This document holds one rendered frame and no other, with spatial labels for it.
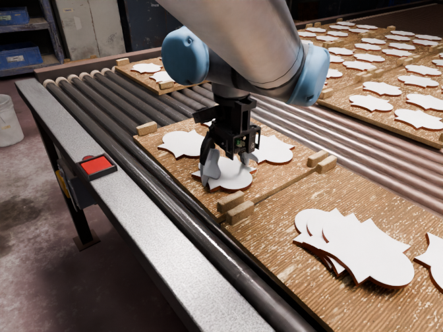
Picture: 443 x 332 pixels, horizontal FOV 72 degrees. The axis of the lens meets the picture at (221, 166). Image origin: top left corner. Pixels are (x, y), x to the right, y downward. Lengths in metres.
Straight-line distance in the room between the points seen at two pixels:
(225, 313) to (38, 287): 1.45
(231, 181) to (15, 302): 1.41
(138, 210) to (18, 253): 1.46
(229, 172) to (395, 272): 0.37
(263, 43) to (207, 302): 0.39
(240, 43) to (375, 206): 0.52
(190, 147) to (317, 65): 0.49
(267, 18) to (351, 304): 0.41
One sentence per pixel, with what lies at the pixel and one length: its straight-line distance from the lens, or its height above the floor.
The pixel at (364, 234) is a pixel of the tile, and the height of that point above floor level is 0.97.
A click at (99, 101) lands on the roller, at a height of 0.91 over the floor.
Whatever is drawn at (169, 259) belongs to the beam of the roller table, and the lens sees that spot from 0.57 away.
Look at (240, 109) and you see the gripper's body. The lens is 0.55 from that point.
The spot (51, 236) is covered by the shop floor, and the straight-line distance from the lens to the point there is 2.10.
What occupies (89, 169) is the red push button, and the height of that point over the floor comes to 0.93.
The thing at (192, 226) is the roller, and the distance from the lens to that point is 0.62.
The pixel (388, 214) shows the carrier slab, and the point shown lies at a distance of 0.70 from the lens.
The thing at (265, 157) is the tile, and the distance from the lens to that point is 0.77.
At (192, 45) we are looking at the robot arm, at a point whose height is 1.26.
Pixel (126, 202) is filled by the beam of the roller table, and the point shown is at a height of 0.92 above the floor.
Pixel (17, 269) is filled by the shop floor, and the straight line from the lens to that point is 2.00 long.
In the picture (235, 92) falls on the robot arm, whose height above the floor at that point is 1.16.
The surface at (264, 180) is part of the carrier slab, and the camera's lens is 0.70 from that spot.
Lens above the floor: 1.36
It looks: 35 degrees down
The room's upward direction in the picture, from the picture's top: straight up
